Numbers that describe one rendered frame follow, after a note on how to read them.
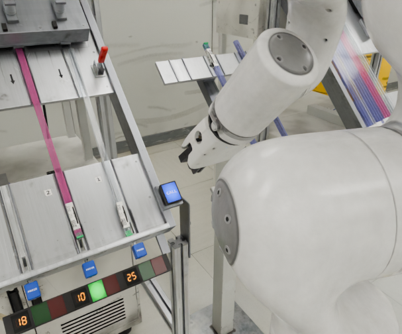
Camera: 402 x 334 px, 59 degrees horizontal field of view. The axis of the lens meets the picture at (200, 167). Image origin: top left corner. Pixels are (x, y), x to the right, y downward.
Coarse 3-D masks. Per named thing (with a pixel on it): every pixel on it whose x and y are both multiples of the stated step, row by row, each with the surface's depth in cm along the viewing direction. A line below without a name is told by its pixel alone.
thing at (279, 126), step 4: (236, 40) 108; (236, 44) 107; (236, 48) 108; (240, 48) 107; (240, 52) 107; (240, 56) 107; (276, 120) 101; (276, 124) 101; (280, 124) 101; (280, 128) 100; (280, 132) 100; (284, 132) 100; (284, 136) 99
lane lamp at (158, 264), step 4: (160, 256) 81; (152, 260) 80; (156, 260) 80; (160, 260) 81; (152, 264) 80; (156, 264) 80; (160, 264) 80; (164, 264) 81; (156, 268) 80; (160, 268) 80; (164, 268) 80; (156, 272) 79; (160, 272) 80
